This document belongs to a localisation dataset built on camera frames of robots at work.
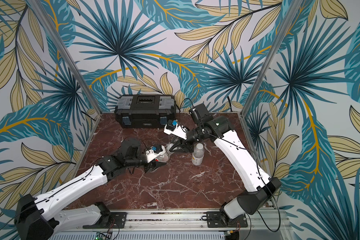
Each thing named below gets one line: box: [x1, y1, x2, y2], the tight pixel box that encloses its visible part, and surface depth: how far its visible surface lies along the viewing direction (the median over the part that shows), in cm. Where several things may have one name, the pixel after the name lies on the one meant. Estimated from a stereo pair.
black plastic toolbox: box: [114, 94, 177, 128], surface depth 102 cm
